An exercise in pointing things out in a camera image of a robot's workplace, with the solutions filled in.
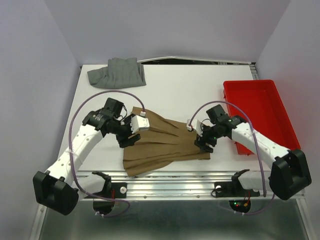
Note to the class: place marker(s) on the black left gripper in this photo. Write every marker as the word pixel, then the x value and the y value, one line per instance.
pixel 126 141

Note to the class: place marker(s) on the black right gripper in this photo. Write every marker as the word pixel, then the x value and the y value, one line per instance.
pixel 203 146

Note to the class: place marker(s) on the tan brown skirt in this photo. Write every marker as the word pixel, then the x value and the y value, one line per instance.
pixel 165 142

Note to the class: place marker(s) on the grey pleated skirt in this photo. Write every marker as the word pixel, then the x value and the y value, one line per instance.
pixel 118 74

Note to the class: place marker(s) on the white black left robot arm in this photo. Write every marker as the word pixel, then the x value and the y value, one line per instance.
pixel 58 187

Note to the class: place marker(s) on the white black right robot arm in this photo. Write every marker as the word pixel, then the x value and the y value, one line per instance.
pixel 282 171

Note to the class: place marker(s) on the red plastic tray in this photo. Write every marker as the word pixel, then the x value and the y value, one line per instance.
pixel 261 102

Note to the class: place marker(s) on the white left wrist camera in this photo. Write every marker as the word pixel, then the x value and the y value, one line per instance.
pixel 139 123

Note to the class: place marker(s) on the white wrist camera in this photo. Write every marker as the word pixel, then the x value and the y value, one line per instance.
pixel 195 126
pixel 139 123

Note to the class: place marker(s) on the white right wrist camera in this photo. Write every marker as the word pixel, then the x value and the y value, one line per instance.
pixel 195 126

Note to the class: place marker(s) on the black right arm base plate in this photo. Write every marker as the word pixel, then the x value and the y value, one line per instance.
pixel 228 189

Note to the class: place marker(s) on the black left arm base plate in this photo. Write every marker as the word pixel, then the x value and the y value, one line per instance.
pixel 117 190

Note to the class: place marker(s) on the aluminium rail frame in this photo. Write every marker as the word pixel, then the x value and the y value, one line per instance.
pixel 176 203

